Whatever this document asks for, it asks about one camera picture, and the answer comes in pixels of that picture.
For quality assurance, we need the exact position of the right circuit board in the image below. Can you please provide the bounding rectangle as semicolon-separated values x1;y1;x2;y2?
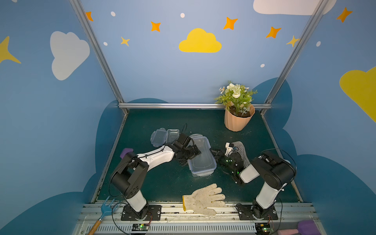
255;223;274;235

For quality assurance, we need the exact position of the white knit work glove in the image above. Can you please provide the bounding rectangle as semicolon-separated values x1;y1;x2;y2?
182;184;225;216

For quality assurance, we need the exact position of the small lunch box lid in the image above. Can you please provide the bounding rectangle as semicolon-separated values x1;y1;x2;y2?
150;128;167;147

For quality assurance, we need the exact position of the large clear lunch box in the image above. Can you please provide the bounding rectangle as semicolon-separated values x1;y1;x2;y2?
188;134;217;177

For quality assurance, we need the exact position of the left circuit board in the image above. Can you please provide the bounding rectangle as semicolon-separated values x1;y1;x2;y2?
131;223;150;232

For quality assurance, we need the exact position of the aluminium front rail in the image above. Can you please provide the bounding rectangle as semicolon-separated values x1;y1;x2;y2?
71;201;327;235

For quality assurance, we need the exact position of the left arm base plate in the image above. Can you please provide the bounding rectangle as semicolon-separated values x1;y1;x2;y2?
120;204;162;221

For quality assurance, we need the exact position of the aluminium frame rear bar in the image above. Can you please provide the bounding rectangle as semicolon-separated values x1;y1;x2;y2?
118;102;273;110

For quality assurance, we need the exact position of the aluminium frame post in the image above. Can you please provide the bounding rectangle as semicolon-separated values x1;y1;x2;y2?
260;0;330;116
70;0;124;105

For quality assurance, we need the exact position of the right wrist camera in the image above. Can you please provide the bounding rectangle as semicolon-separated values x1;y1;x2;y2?
225;143;239;157

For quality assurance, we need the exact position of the aluminium frame left post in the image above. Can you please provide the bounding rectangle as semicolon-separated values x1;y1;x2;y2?
70;0;124;105

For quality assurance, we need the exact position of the blue rake wooden handle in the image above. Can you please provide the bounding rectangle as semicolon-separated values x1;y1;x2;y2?
87;196;115;235

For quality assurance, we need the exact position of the aluminium frame right post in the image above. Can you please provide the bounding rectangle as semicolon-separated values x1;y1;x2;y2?
260;0;330;116

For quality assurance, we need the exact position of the purple pink toy shovel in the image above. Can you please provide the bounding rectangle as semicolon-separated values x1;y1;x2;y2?
277;220;321;235

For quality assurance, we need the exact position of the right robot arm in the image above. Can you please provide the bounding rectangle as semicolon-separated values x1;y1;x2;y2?
210;146;296;220

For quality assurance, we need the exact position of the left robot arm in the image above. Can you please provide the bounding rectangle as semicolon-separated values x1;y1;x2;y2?
110;134;201;220

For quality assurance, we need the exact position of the potted artificial flower plant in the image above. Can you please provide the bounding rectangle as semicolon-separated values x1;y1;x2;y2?
215;82;258;132

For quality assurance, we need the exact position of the purple silicone spatula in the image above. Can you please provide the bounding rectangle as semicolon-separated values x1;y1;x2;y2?
120;148;135;160

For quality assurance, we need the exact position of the small clear lunch box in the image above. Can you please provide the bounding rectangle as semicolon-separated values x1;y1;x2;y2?
166;129;180;144

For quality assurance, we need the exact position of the circuit board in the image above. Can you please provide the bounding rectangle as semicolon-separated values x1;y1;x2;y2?
131;223;150;232
255;223;274;235

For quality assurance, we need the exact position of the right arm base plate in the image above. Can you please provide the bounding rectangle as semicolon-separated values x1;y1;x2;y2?
235;203;278;220

